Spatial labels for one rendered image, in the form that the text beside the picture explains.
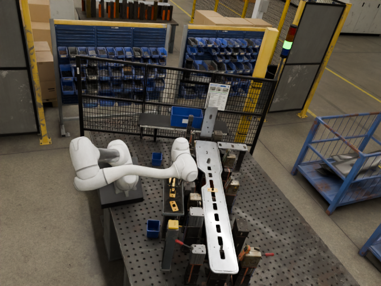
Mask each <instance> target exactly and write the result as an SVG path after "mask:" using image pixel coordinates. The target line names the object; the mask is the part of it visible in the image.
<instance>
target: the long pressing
mask: <svg viewBox="0 0 381 286"><path fill-rule="evenodd" d="M195 141H196V146H195V152H196V163H197V168H198V169H199V170H200V171H202V172H203V173H204V174H205V180H206V184H205V185H204V186H203V187H202V188H201V199H202V207H203V208H204V214H205V216H204V224H205V235H206V245H207V251H208V261H209V269H210V271H211V272H212V273H214V274H232V275H234V274H237V273H238V271H239V267H238V261H237V258H236V252H235V246H234V241H233V237H232V231H231V226H230V220H229V216H228V210H227V205H226V199H225V193H224V190H223V184H222V178H221V173H222V171H223V169H222V164H221V158H220V155H219V149H218V144H217V143H216V142H212V141H200V140H195ZM206 151H208V153H207V152H206ZM208 158H210V159H211V161H210V163H207V159H208ZM208 167H211V170H208ZM208 173H211V174H212V178H210V177H209V174H208ZM209 180H212V181H213V185H214V188H217V189H218V192H215V199H216V201H212V197H211V192H210V191H208V188H210V182H209ZM213 203H216V204H217V210H214V209H213ZM215 213H217V214H218V217H219V221H216V220H215V217H214V214H215ZM216 225H220V229H221V233H217V229H216ZM218 237H222V242H223V249H220V245H219V244H218ZM220 250H224V254H225V259H221V257H220V252H219V251H220Z"/></svg>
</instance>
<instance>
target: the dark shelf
mask: <svg viewBox="0 0 381 286"><path fill-rule="evenodd" d="M170 117H171V116H167V115H157V114H151V113H139V121H138V126H139V127H146V128H159V129H169V130H175V131H187V128H186V127H176V126H171V118H170ZM202 123H203V120H202ZM202 123H201V128H202ZM201 128H194V130H193V131H194V132H198V133H201ZM214 131H222V134H223V135H227V136H228V134H229V132H228V128H227V124H226V122H225V121H215V125H214V129H213V134H214Z"/></svg>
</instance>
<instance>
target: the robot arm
mask: <svg viewBox="0 0 381 286"><path fill-rule="evenodd" d="M69 150H70V156H71V160H72V163H73V166H74V168H75V170H76V174H77V176H76V177H75V178H74V186H75V188H76V189H77V190H78V191H89V190H95V189H98V188H102V187H104V186H106V185H108V184H110V183H112V182H114V186H115V194H119V193H120V192H124V194H125V197H129V191H135V190H136V189H137V188H136V184H137V183H138V176H146V177H151V178H159V179H166V178H167V184H168V185H170V189H171V192H172V186H173V183H172V182H173V179H174V178H177V180H176V184H175V189H174V194H175V191H176V190H177V188H178V186H181V184H182V182H183V180H185V181H187V182H192V181H194V180H195V179H196V178H197V175H198V171H197V165H196V163H195V161H194V159H193V158H192V156H191V154H190V150H189V144H188V140H187V139H185V138H182V137H180V138H177V139H176V140H175V141H174V143H173V146H172V150H171V157H172V158H171V167H169V168H167V169H154V168H150V167H144V166H138V165H133V163H132V159H131V156H130V153H129V150H128V147H127V146H126V144H125V143H124V142H123V141H121V140H114V141H112V142H110V143H109V144H108V147H107V149H102V148H97V147H95V146H94V145H93V144H92V143H91V141H90V140H89V139H88V138H87V137H84V136H83V137H78V138H75V139H73V140H72V141H71V143H70V148H69ZM98 163H109V164H110V165H111V166H112V167H109V168H104V169H99V166H98ZM169 178H171V182H170V179H169ZM179 179H181V180H180V183H178V182H179ZM171 192H170V193H171Z"/></svg>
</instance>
